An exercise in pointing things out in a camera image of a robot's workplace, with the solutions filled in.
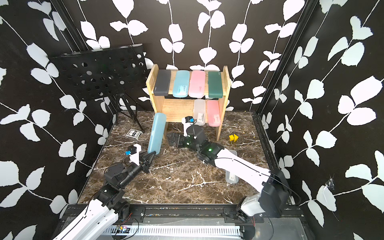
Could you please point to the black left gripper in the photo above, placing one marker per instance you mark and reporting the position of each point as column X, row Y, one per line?
column 143, row 161

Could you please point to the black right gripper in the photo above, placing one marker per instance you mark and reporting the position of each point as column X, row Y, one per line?
column 176, row 136

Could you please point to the teal pencil case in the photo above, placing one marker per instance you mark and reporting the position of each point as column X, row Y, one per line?
column 157, row 133

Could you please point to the pink pencil case shelf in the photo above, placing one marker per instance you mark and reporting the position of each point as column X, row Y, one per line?
column 213, row 111
column 197, row 84

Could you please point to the light blue pencil case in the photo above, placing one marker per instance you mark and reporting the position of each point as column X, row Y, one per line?
column 181, row 84

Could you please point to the black pencil case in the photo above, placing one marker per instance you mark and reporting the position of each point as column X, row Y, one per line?
column 162, row 84

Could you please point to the clear frosted pencil case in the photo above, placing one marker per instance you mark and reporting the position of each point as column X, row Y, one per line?
column 231, row 177

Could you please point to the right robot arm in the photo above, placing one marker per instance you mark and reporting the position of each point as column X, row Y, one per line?
column 272, row 185

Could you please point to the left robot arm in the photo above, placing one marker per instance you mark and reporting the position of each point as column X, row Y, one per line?
column 107, row 206

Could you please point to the wooden two-tier shelf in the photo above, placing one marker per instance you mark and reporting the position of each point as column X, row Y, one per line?
column 176, row 109

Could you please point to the pink pencil case top shelf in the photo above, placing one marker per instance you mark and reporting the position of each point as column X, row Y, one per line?
column 197, row 84

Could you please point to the dark green pencil case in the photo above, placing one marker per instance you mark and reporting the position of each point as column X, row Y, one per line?
column 215, row 85

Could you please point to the yellow small block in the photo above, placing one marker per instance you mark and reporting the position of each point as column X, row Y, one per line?
column 233, row 138

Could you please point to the black music stand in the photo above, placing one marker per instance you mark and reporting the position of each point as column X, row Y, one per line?
column 119, row 73

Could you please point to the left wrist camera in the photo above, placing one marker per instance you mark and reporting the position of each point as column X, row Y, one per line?
column 133, row 153

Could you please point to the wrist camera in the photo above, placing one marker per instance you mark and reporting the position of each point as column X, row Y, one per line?
column 187, row 122
column 133, row 153

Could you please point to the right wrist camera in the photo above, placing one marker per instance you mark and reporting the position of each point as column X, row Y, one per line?
column 187, row 122

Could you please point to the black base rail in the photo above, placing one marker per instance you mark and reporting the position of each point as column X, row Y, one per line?
column 245, row 221

